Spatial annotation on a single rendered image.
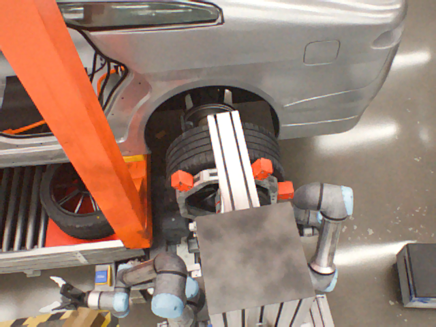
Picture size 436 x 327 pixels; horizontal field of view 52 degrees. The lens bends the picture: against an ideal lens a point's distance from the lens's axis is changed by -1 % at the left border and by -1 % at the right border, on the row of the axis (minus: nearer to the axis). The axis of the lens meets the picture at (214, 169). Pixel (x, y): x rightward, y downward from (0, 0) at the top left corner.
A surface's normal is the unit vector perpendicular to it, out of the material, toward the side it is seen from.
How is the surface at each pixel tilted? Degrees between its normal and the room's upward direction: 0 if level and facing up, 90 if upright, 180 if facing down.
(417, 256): 0
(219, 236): 0
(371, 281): 0
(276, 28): 75
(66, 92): 90
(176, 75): 90
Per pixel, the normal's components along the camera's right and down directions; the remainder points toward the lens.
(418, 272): -0.06, -0.51
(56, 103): 0.09, 0.85
